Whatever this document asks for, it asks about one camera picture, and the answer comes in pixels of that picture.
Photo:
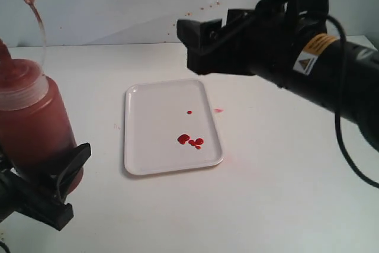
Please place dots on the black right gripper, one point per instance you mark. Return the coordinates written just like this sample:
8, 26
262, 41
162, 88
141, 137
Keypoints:
269, 41

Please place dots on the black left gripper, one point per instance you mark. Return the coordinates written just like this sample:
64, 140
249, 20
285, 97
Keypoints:
44, 202

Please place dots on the red sauce squeeze bottle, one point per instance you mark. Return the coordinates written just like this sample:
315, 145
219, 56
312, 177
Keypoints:
36, 134

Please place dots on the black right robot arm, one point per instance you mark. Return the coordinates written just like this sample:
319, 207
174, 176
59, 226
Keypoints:
355, 96

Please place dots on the red sauce drops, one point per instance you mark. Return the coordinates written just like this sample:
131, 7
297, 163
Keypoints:
182, 139

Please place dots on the white rectangular plastic tray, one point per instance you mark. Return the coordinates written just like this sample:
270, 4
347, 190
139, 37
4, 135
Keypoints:
156, 114

